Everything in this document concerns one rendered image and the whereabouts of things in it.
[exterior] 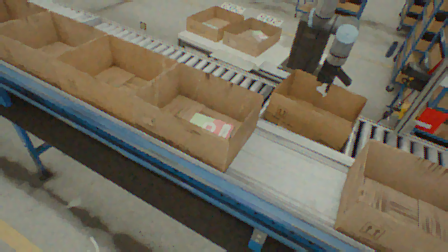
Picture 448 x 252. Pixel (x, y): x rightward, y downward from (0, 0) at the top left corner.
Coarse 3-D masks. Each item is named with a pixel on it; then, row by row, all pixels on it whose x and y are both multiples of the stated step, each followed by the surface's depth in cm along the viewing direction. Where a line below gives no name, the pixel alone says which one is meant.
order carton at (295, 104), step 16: (288, 80) 146; (304, 80) 150; (272, 96) 132; (288, 96) 158; (304, 96) 155; (320, 96) 150; (336, 96) 145; (352, 96) 140; (272, 112) 137; (288, 112) 132; (304, 112) 127; (320, 112) 151; (336, 112) 149; (352, 112) 144; (288, 128) 137; (304, 128) 131; (320, 128) 126; (336, 128) 121; (352, 128) 118; (336, 144) 126
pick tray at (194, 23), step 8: (208, 8) 220; (216, 8) 227; (224, 8) 223; (192, 16) 207; (200, 16) 215; (208, 16) 225; (216, 16) 231; (224, 16) 227; (232, 16) 223; (240, 16) 219; (192, 24) 201; (200, 24) 197; (216, 24) 220; (224, 24) 222; (232, 24) 206; (192, 32) 205; (200, 32) 201; (208, 32) 197; (216, 32) 194; (216, 40) 197
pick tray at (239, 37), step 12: (240, 24) 208; (252, 24) 219; (264, 24) 213; (228, 36) 192; (240, 36) 209; (252, 36) 211; (276, 36) 203; (240, 48) 192; (252, 48) 186; (264, 48) 194
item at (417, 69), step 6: (408, 66) 130; (414, 66) 130; (420, 66) 131; (408, 72) 131; (414, 72) 130; (420, 72) 129; (426, 72) 128; (414, 78) 133; (420, 78) 130; (426, 78) 129; (414, 84) 134; (420, 84) 133
